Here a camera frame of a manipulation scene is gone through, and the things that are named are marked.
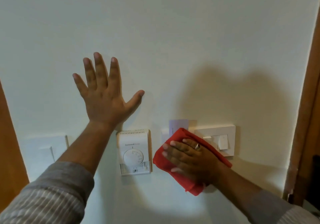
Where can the white dial thermostat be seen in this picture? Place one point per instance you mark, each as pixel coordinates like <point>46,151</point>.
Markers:
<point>133,151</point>

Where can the person's left thumb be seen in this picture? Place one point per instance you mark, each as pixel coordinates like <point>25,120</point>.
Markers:
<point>135,101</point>

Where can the brown wooden door frame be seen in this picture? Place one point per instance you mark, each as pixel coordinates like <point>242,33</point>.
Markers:
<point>305,131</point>

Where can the red cleaning cloth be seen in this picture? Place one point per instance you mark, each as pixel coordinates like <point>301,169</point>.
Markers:
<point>162,163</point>

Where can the person's right middle finger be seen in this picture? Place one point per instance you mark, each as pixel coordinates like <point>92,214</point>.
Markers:
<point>177,151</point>

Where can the white key card holder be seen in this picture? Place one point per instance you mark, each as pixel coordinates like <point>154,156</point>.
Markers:
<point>165,135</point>

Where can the person's right little finger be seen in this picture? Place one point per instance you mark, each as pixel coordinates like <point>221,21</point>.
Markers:
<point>191,141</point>

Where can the white wall light switch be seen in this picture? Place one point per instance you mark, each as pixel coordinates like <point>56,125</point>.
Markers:
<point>220,138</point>

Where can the brown wooden door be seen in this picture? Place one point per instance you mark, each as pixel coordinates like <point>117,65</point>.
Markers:
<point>11,161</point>

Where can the person's right thumb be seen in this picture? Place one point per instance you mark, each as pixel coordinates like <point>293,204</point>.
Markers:
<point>182,172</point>

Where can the person's right hand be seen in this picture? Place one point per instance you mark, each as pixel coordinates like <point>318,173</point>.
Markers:
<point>197,161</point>

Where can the person's left hand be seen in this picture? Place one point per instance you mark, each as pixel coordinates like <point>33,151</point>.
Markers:
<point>105,106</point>

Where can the white wall switch plate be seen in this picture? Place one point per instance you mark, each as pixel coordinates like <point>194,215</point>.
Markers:
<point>40,153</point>

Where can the person's left forearm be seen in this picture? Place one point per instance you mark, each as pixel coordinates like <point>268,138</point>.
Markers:
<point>75,163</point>

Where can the person's right forearm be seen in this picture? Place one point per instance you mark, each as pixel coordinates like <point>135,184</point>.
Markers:
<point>250,193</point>

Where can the person's left middle finger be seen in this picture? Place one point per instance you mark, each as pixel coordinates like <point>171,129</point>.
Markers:
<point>100,69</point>

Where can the person's left little finger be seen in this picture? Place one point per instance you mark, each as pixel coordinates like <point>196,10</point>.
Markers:
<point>80,84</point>

